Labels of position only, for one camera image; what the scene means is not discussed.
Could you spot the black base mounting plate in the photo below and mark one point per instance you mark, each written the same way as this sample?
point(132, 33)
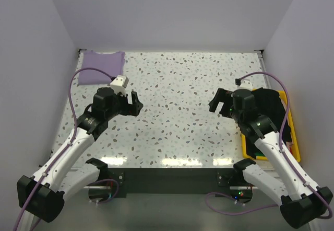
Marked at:
point(120, 182)

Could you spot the yellow plastic bin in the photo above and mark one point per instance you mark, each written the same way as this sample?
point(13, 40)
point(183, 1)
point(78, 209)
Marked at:
point(248, 152)

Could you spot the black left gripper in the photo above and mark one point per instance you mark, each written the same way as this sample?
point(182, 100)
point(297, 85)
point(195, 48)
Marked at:
point(129, 105)

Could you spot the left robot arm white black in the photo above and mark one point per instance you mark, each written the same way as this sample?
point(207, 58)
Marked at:
point(40, 194)

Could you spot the green t shirt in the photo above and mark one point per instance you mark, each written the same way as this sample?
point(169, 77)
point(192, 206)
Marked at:
point(259, 155)

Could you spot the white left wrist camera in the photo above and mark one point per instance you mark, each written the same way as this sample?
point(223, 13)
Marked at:
point(119, 85)

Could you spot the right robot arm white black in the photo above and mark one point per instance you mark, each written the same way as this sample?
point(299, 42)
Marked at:
point(299, 197)

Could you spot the folded purple t shirt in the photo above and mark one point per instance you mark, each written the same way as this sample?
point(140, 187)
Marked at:
point(112, 64)

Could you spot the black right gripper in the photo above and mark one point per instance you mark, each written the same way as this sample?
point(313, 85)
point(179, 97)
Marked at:
point(224, 103)

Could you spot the black t shirt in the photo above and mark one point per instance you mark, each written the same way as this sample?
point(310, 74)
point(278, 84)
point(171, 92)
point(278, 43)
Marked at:
point(269, 103)

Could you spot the aluminium frame rail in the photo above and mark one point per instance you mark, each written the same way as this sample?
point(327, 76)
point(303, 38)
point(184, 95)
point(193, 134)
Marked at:
point(263, 67)

